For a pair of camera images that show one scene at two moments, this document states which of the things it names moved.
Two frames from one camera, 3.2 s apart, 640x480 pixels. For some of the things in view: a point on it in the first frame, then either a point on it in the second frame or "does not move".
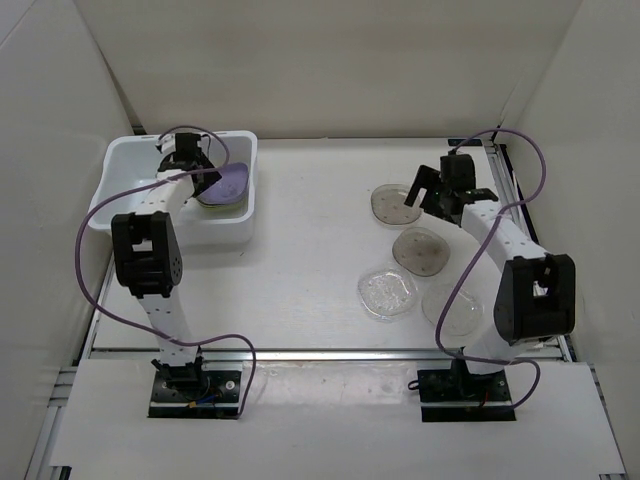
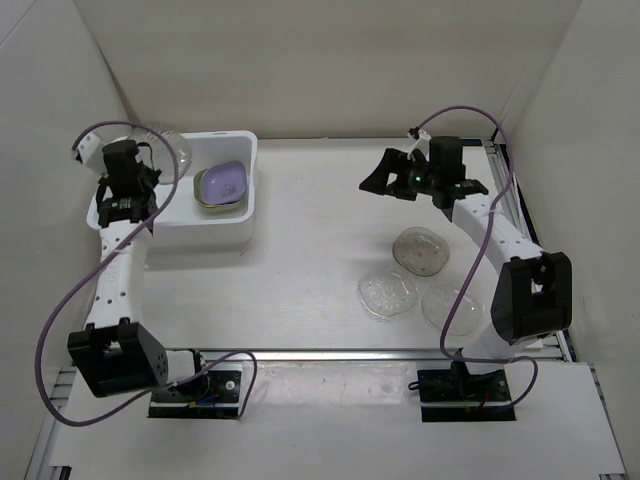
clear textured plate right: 463,314 does not move
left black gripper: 210,178 → 152,175
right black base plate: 453,395 does not move
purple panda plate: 231,187 does not move
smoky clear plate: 421,251 does not move
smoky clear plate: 389,207 → 153,149
